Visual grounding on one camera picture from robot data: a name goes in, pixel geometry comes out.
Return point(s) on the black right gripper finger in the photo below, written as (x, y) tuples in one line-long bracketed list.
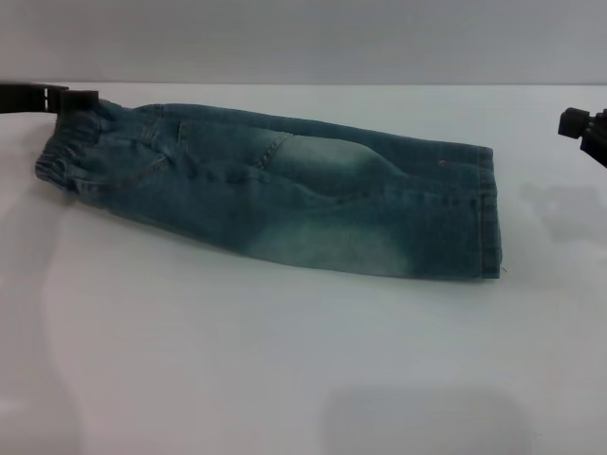
[(575, 122)]

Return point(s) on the blue denim shorts basketball print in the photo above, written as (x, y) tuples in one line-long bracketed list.
[(284, 204)]

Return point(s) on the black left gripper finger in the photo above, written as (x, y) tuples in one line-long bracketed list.
[(28, 98)]

